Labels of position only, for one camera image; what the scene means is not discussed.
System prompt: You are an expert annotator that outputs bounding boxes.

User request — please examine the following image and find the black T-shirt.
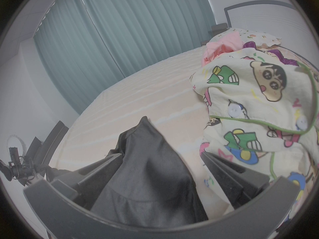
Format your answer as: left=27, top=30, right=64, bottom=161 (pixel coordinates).
left=37, top=116, right=209, bottom=229

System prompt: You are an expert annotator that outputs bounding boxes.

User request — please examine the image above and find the purple garment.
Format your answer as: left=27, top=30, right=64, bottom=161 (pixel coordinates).
left=243, top=41, right=299, bottom=67

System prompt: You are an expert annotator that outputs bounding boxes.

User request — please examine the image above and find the white printed pillow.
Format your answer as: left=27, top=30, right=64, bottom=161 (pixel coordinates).
left=207, top=28, right=282, bottom=50

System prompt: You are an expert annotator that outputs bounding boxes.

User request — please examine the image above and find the white printed pyjama top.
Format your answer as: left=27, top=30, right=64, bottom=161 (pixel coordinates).
left=189, top=47, right=319, bottom=223

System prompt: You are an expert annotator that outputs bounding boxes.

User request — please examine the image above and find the bed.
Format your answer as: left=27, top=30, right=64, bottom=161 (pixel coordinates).
left=49, top=0, right=319, bottom=221

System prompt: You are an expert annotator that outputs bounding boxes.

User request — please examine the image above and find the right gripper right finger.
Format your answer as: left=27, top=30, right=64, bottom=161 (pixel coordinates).
left=201, top=151, right=271, bottom=210

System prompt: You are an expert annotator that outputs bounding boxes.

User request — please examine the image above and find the grey bedside table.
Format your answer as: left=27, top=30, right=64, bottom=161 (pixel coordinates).
left=201, top=23, right=231, bottom=45

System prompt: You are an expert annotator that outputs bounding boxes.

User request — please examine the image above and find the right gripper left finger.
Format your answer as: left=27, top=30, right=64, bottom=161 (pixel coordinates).
left=51, top=153, right=124, bottom=210

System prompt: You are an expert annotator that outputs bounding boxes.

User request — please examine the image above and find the pink garment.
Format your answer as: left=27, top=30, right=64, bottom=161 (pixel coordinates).
left=201, top=32, right=243, bottom=67

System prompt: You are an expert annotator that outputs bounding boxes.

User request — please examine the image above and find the black chest of drawers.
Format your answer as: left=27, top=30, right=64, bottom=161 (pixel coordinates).
left=25, top=120, right=69, bottom=176

